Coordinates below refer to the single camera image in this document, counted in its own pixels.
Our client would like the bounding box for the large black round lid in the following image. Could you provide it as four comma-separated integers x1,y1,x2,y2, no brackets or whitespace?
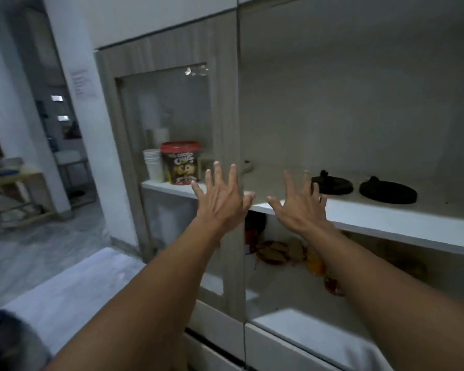
359,176,418,205

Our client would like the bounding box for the person's left hand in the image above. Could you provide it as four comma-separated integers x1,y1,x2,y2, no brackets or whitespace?
191,161,256,238

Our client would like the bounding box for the brown snack bag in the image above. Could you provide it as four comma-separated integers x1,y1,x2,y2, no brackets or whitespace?
255,238,306,265

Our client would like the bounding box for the red container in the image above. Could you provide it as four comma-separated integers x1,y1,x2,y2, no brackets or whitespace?
244,218,266,255

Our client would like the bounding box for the brown cereal tub red lid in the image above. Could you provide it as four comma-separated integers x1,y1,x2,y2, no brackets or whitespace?
161,141,202,186

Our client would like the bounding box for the small black round lid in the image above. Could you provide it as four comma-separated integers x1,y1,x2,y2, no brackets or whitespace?
311,170,354,196

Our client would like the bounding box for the person's right forearm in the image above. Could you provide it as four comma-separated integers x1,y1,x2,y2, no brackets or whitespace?
294,223,464,371

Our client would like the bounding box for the wood framed glass cabinet door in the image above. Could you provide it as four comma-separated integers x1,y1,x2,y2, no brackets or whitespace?
94,11,249,322

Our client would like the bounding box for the white metal frame stool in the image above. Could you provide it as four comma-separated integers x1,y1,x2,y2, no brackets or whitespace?
54,150,92,208

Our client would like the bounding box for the white cabinet shelf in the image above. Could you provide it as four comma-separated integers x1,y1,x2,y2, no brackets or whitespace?
141,179,464,260

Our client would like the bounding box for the wooden side table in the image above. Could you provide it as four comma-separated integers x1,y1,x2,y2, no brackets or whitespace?
0,165,59,229

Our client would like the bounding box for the stack of white paper cups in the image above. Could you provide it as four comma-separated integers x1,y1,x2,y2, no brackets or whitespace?
143,149,165,184

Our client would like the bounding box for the white cabinet drawer front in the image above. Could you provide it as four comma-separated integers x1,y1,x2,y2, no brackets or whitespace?
183,297,393,371

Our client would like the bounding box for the orange packet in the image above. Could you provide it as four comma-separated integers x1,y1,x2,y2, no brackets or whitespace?
307,247,327,276

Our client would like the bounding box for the black rounded appliance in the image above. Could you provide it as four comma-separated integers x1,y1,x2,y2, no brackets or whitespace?
0,309,52,371

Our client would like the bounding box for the person's left forearm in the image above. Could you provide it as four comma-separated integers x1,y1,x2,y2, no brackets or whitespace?
43,222,228,371

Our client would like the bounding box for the person's right hand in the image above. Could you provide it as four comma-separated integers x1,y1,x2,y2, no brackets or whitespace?
267,170,334,238

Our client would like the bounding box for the white paper notice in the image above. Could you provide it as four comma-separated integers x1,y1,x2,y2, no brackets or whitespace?
70,68,97,99

